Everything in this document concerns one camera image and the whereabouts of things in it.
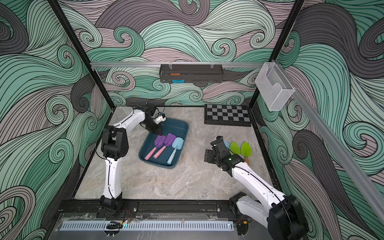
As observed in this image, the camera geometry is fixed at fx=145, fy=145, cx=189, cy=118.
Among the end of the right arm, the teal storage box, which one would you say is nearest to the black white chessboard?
the teal storage box

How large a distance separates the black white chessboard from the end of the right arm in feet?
1.31

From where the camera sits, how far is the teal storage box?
892mm

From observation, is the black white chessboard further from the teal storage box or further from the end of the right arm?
the end of the right arm

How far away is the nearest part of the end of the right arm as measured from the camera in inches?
22.6

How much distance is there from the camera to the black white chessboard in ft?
3.58

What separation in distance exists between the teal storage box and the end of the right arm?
260 mm

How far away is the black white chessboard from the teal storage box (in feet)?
0.70
